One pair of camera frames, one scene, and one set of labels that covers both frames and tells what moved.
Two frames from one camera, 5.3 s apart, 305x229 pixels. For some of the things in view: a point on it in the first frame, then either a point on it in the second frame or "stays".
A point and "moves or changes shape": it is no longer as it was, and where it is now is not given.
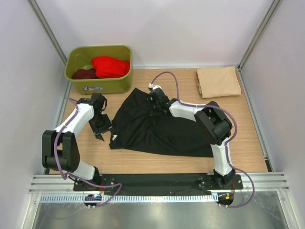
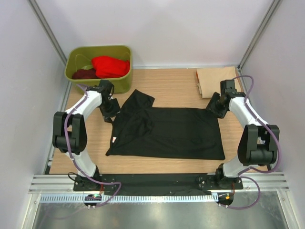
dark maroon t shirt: x=82 y=74 stays
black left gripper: x=98 y=131 -> x=116 y=109
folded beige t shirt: x=218 y=82 stays
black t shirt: x=134 y=126 moves or changes shape
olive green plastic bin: x=99 y=69 stays
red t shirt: x=106 y=67 stays
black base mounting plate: x=154 y=182 stays
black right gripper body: x=154 y=108 -> x=215 y=105
